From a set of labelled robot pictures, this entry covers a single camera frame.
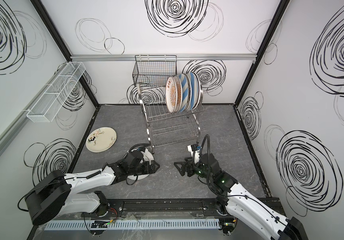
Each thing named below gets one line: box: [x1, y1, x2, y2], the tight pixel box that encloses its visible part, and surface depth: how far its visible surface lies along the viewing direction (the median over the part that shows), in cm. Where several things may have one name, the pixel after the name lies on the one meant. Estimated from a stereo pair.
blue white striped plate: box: [189, 72, 201, 110], surface depth 73 cm
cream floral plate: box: [85, 127, 117, 153], surface depth 101 cm
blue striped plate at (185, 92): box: [179, 73, 189, 112], surface depth 72 cm
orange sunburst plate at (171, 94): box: [165, 75, 178, 114], surface depth 84 cm
